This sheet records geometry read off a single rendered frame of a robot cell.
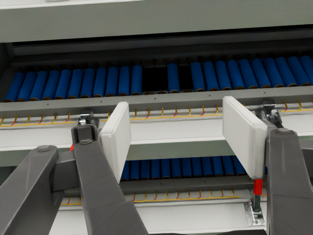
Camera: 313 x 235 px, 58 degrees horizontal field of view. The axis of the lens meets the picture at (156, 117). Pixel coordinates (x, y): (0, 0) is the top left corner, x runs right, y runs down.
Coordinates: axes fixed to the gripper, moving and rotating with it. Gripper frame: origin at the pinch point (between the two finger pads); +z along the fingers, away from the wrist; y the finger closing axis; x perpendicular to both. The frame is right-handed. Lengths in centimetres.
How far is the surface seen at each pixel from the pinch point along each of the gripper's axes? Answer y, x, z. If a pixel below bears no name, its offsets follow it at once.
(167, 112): -0.3, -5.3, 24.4
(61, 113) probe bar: -16.7, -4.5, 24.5
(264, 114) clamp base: 13.3, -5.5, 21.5
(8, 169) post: -30.3, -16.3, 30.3
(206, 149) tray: 5.1, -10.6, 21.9
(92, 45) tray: -12.9, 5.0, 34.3
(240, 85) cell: 11.2, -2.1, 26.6
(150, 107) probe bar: -2.8, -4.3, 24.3
